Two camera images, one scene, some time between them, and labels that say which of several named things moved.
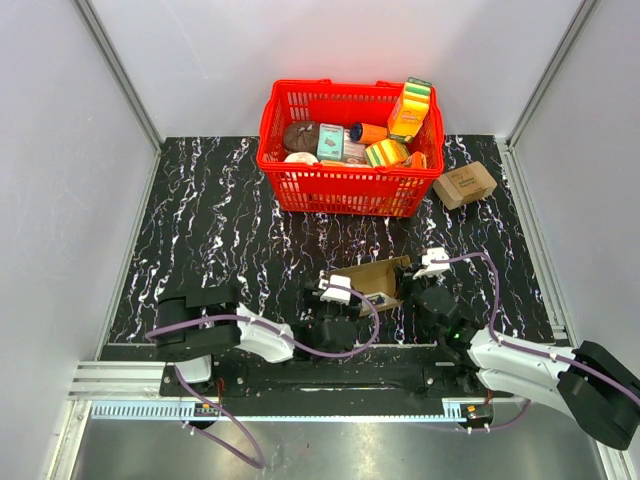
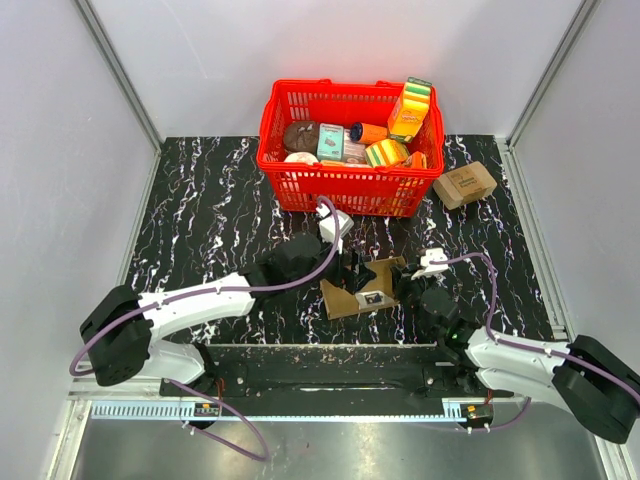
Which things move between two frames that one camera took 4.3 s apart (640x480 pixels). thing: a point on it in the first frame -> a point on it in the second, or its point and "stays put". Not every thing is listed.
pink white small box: x=354 y=152 stays put
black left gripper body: x=322 y=310 -> x=331 y=271
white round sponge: x=301 y=157 stays put
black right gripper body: x=414 y=288 stays put
